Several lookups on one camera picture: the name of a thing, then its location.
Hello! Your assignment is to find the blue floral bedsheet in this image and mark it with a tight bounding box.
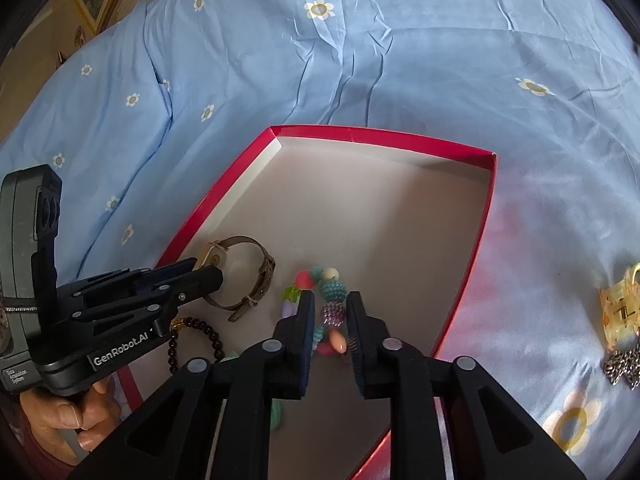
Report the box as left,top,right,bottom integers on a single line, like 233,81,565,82
0,0,640,480

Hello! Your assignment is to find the red cardboard box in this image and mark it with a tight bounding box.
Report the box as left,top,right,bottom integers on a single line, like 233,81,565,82
112,125,498,480

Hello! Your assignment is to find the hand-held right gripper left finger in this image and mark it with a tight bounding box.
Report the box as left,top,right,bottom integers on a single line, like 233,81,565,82
67,290,317,480

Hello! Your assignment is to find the silver chain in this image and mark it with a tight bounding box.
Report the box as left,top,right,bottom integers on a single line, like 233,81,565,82
602,340,640,388

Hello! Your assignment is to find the yellow hair claw clip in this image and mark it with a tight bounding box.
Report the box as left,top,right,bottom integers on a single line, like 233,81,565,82
599,262,640,353

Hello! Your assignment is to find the colourful bead bracelet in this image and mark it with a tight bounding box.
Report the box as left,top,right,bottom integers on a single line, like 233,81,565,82
282,266,351,358

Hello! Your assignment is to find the gold wristwatch with mesh strap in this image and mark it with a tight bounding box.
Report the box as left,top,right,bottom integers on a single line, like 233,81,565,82
192,236,277,323

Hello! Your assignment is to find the green bow hair tie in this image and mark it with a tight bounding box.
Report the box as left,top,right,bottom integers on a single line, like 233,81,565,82
220,352,287,431

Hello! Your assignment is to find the black bead bracelet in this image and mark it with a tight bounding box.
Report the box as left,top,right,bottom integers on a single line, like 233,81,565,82
167,316,226,376

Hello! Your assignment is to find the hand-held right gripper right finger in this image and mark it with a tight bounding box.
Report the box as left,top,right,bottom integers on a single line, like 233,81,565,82
346,291,587,480

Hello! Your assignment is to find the person's left hand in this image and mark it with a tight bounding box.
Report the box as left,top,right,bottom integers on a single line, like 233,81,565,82
20,375,123,453

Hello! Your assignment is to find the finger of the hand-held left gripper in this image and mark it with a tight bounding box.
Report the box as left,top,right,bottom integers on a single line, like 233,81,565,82
79,266,224,324
55,258,199,307

